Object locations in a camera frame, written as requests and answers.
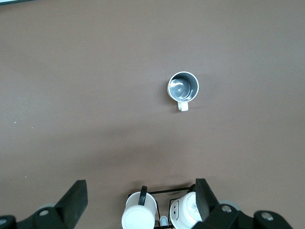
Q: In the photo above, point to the white mug with face print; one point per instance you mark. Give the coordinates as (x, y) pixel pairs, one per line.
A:
(184, 212)

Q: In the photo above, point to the white mug with grey inside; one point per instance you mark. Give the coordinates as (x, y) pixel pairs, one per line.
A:
(182, 87)

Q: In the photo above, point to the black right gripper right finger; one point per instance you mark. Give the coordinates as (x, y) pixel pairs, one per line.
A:
(206, 198)

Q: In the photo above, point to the grey rack hook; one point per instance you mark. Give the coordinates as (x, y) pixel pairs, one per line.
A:
(164, 220)

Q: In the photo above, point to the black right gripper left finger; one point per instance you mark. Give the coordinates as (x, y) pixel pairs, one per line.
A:
(71, 205)

